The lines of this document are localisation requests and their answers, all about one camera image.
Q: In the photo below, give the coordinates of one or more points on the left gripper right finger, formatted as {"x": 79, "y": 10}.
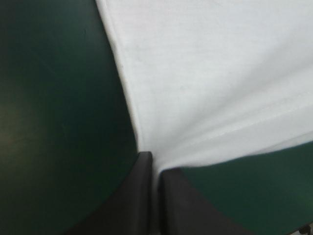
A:
{"x": 185, "y": 210}

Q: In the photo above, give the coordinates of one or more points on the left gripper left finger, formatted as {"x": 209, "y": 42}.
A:
{"x": 127, "y": 205}

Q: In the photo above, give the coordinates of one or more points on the white T-shirt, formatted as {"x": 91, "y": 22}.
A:
{"x": 207, "y": 80}

